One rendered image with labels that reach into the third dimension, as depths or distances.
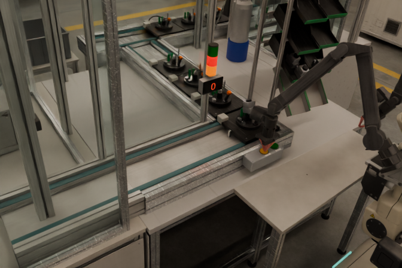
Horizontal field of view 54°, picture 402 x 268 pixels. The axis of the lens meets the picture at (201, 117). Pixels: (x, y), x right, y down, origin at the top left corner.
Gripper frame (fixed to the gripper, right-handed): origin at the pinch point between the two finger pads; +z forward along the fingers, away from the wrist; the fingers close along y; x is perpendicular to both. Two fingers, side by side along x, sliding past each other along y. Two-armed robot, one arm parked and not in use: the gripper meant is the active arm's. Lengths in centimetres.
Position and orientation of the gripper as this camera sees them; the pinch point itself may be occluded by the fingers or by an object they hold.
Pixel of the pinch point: (264, 149)
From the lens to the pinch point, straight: 194.1
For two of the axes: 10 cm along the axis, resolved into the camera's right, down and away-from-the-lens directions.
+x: 5.8, 5.0, -6.5
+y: -8.1, 2.8, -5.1
